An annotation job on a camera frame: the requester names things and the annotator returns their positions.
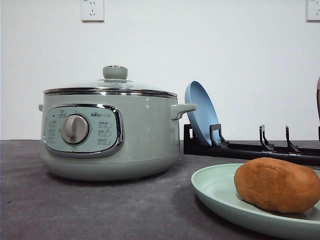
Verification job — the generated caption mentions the green plate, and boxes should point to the green plate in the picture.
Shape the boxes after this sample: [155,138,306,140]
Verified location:
[191,164,320,240]

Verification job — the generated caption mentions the white wall socket right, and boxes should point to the white wall socket right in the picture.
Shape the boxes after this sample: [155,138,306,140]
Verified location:
[304,0,320,25]

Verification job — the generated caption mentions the glass lid with green knob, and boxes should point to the glass lid with green knob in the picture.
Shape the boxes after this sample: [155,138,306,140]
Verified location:
[43,65,178,97]

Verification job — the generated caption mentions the green electric steamer pot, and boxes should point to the green electric steamer pot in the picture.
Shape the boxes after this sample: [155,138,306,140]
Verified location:
[38,95,196,181]

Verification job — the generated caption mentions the white wall socket left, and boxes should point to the white wall socket left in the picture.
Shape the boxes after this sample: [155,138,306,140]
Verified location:
[80,0,105,24]

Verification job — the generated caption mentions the pink plate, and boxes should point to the pink plate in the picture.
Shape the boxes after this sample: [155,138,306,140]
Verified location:
[316,76,320,126]

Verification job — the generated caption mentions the black dish rack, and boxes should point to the black dish rack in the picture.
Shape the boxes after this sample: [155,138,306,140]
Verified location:
[183,124,320,166]

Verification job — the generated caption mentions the brown potato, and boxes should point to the brown potato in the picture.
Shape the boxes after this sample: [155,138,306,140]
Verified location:
[234,157,320,213]

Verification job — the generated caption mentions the blue plate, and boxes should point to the blue plate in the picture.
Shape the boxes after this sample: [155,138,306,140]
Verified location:
[184,80,220,146]

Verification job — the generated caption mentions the white wall socket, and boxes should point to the white wall socket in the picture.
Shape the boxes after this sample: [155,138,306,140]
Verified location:
[80,0,105,24]
[304,0,320,25]

